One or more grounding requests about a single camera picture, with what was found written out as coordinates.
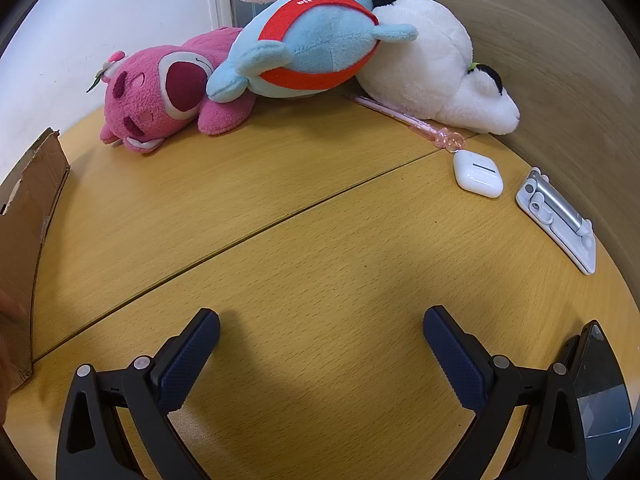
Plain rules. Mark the black smartphone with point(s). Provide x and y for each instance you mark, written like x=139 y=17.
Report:
x=600 y=385

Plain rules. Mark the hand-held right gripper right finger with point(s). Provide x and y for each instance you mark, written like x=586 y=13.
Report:
x=457 y=360

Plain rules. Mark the blue plush toy red band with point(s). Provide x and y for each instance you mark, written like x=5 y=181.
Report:
x=320 y=40

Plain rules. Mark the wooden desktop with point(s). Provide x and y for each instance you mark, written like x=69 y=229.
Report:
x=300 y=260

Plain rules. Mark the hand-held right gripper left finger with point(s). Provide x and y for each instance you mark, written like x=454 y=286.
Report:
x=187 y=360

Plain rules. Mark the pink bear plush toy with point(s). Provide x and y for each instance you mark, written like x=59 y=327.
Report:
x=145 y=100

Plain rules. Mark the white earbuds case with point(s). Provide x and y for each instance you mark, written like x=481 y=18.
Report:
x=477 y=172

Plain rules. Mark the cardboard box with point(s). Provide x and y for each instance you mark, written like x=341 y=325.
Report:
x=25 y=210

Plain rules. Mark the white plush toy black ears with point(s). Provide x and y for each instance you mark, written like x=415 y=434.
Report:
x=425 y=60

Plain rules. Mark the grey folding phone stand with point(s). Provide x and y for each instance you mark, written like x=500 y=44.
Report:
x=560 y=210

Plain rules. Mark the pink pen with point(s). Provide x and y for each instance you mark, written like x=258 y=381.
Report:
x=395 y=115

